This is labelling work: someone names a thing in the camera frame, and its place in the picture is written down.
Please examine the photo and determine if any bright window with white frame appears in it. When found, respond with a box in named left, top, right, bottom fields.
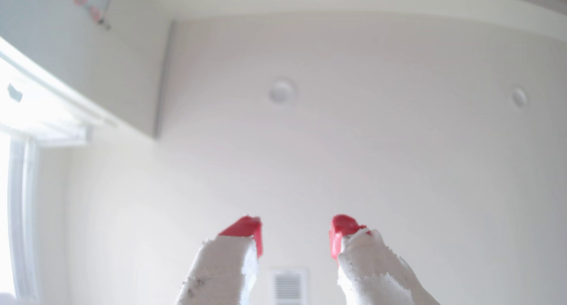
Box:
left=0, top=130, right=43, bottom=302

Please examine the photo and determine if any white wall air vent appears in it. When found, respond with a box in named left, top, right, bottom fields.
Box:
left=270, top=268, right=309, bottom=305

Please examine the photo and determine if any round white ceiling light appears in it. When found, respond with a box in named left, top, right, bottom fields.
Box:
left=268, top=77, right=297, bottom=105
left=511, top=86, right=529, bottom=109

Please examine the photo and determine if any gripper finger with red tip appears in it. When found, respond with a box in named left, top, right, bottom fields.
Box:
left=329, top=215, right=441, bottom=305
left=175, top=216, right=264, bottom=305

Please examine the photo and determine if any white window blind housing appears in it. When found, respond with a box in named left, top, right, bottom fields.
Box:
left=0, top=36, right=118, bottom=147

